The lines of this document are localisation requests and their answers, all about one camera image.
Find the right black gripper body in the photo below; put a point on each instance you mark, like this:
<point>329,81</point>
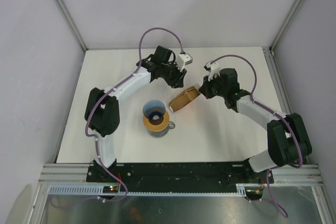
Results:
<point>213,87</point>

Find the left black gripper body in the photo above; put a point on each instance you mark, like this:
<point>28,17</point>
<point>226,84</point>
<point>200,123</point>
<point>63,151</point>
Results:
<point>171,74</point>

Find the orange coffee filter box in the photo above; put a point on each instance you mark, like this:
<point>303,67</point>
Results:
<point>183,99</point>

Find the blue glass dripper cone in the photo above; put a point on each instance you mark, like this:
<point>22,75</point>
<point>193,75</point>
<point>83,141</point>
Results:
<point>154,108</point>

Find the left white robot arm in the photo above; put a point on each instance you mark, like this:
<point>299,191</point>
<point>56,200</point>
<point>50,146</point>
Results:
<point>102,113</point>

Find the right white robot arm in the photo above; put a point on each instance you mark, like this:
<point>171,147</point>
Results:
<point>287,138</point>

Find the brown paper coffee filters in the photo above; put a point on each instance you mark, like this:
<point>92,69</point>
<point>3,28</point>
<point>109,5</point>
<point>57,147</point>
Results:
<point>185,98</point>

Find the round bamboo dripper stand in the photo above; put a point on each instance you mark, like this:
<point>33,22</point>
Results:
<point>156,121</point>

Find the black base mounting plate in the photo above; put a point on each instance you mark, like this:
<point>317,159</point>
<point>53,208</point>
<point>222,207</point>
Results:
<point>178,176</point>

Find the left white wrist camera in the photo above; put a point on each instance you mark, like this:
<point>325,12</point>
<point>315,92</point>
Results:
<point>182,60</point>

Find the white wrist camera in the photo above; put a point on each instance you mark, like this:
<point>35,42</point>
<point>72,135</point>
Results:
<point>182,60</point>
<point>213,69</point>

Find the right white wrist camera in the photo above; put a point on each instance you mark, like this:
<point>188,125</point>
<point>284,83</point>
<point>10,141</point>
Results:
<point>213,69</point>

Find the aluminium frame profile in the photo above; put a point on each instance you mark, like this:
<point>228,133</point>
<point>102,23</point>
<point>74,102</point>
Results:
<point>71,24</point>

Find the grey slotted cable duct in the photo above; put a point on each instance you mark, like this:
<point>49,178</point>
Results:
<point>109,190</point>

